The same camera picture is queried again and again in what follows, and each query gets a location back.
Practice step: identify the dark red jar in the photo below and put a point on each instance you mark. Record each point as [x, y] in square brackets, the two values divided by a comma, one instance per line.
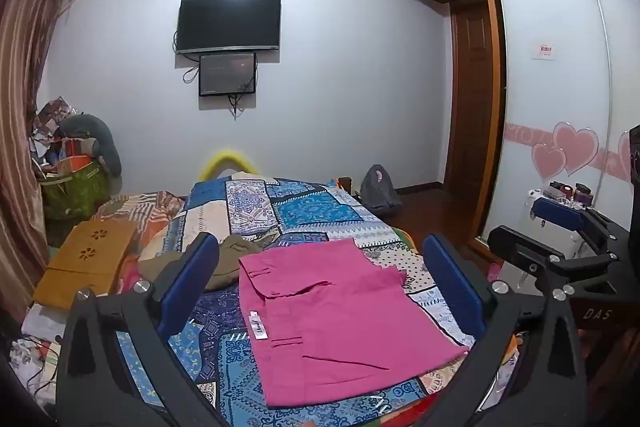
[582, 194]

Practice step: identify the grey backpack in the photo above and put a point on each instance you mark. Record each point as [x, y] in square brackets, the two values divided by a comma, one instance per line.
[380, 189]

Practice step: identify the red white door sticker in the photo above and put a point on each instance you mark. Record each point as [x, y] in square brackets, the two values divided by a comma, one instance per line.
[545, 51]

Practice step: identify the grey plush pillow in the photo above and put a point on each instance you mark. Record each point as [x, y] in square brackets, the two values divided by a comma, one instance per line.
[95, 132]

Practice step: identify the small black monitor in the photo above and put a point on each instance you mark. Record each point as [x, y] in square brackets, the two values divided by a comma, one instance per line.
[227, 74]

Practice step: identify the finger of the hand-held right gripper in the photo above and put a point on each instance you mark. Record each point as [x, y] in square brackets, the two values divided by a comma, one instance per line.
[557, 212]
[520, 252]

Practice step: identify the white heart-print sliding door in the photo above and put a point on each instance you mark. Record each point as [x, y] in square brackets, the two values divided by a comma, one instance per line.
[550, 82]

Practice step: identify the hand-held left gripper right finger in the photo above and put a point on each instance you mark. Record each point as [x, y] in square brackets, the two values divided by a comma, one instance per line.
[452, 277]

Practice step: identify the green bag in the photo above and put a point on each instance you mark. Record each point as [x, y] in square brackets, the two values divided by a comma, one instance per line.
[75, 192]

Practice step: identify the yellow foam tube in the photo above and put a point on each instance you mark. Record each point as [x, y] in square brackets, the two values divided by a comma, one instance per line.
[225, 157]

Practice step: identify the pink pants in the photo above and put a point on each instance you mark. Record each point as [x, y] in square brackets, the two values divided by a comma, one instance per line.
[340, 307]

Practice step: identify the brown wooden door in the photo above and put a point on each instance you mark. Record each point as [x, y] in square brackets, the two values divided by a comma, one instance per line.
[470, 107]

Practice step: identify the striped brown curtain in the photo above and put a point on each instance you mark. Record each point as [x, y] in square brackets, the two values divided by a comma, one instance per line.
[20, 107]

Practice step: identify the mustard yellow folded cloth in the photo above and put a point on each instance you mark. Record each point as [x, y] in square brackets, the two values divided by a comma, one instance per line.
[85, 262]

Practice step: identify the black wall television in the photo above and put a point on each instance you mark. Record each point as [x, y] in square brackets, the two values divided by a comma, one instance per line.
[229, 22]

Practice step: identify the olive green garment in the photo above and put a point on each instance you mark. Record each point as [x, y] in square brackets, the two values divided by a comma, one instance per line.
[230, 262]

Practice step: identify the patterned paper clutter pile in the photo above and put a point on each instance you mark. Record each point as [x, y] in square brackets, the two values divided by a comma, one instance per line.
[50, 122]

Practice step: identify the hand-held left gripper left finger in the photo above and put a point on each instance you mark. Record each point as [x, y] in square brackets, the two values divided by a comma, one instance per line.
[192, 277]

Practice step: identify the blue patchwork blanket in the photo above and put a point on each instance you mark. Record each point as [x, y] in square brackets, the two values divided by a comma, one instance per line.
[310, 212]

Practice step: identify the white appliance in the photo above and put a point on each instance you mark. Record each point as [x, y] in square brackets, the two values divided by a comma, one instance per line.
[529, 209]

